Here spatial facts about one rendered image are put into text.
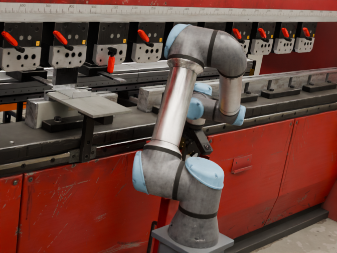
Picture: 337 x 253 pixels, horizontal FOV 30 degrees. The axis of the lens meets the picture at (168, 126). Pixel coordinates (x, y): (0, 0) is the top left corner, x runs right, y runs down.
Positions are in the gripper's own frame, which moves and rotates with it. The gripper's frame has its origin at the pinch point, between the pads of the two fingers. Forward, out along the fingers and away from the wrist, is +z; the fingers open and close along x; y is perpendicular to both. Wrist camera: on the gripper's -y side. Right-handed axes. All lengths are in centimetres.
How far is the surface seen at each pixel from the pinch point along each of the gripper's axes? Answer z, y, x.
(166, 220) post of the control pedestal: 19.5, -2.6, 7.6
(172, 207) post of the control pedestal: 14.1, -2.2, 5.6
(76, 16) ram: -53, 28, 43
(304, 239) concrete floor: 75, 22, -132
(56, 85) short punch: -27, 29, 47
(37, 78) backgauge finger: -24, 45, 45
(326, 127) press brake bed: 10, 36, -141
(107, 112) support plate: -26.8, 2.9, 41.5
